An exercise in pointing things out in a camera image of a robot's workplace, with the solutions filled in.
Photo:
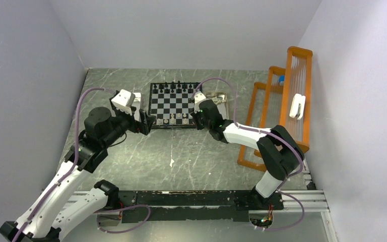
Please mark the black white chess board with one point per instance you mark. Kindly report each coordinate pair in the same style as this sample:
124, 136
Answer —
164, 106

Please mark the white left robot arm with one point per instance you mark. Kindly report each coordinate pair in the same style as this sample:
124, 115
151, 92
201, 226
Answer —
46, 219

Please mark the orange wooden rack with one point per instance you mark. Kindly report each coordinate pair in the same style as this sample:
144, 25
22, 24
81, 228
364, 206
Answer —
278, 99

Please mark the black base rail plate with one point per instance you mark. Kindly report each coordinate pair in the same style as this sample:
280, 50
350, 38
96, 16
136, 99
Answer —
234, 205

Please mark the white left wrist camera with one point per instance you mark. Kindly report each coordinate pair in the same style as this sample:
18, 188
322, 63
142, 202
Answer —
123, 101

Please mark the blue cap bottle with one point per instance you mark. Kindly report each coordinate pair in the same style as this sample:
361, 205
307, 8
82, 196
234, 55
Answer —
281, 80

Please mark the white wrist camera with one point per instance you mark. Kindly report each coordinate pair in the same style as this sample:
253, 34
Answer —
198, 98
123, 101

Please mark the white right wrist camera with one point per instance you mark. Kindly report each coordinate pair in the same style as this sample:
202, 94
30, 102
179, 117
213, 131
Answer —
198, 98

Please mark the yellow tray of white pieces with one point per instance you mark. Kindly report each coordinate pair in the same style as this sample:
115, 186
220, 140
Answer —
221, 101

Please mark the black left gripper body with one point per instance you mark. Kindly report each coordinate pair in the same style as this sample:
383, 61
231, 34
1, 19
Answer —
128, 122

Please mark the white clip object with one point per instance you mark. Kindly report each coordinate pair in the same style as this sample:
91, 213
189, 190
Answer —
297, 107

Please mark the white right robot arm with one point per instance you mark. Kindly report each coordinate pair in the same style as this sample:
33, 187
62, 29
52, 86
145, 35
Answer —
281, 155

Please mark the silver metal tray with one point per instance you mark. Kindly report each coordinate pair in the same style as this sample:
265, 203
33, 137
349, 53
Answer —
138, 101

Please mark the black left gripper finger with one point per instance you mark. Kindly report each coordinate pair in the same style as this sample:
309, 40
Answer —
143, 126
149, 120

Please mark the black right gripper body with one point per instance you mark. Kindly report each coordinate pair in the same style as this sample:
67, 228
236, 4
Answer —
200, 123

